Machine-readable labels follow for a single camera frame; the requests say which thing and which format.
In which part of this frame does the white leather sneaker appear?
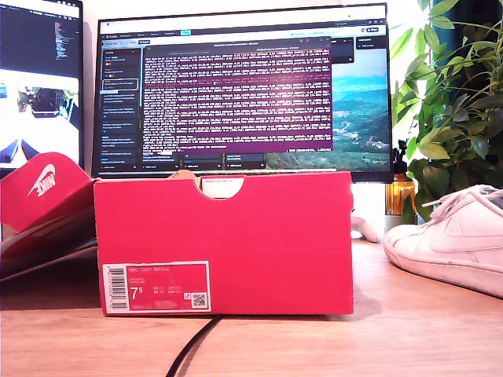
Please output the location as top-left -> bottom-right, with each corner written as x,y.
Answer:
383,184 -> 503,299

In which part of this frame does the red shoebox lid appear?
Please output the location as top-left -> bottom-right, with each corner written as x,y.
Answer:
0,152 -> 104,282

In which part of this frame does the red Nike shoebox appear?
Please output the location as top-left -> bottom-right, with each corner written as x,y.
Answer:
93,170 -> 355,317

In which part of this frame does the large widescreen computer monitor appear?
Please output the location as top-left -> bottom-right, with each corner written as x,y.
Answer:
91,2 -> 395,184

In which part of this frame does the white curved object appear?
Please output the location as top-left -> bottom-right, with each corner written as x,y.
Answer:
351,214 -> 384,243

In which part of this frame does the amber pump bottle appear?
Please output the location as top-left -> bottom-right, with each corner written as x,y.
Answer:
386,139 -> 417,216

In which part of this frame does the white round pot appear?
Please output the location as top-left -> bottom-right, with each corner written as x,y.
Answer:
384,214 -> 418,232

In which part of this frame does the green leafy houseplant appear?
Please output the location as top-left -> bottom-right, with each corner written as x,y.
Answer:
391,0 -> 503,225

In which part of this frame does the small black computer monitor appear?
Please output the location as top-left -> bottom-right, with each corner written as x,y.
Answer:
0,0 -> 85,170

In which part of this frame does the black table cable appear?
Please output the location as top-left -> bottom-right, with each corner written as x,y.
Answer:
164,316 -> 223,377

